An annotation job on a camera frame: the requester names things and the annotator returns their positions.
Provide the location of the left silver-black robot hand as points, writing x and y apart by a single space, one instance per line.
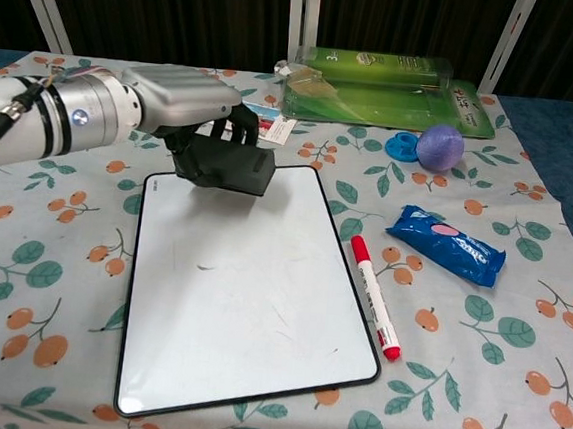
186 100

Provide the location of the dark grey whiteboard eraser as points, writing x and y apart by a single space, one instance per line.
230 167

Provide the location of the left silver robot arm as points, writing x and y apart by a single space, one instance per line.
44 113

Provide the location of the small black-framed whiteboard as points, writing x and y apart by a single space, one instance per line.
249 291

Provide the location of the red building postcard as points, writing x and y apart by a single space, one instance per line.
276 126

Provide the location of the crumpled clear plastic wrap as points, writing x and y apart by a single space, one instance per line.
286 70

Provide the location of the green plastic blister package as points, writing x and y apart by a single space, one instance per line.
387 95

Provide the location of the blue plastic disc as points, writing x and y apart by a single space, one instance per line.
402 147

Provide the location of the purple ball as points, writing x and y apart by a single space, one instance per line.
441 147

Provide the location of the red and white marker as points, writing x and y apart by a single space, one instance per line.
374 297

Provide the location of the blue snack packet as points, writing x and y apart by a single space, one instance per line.
447 246

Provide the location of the floral fruit-print tablecloth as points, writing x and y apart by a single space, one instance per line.
454 364

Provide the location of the white frame post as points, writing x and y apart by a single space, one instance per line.
507 43
41 2
303 20

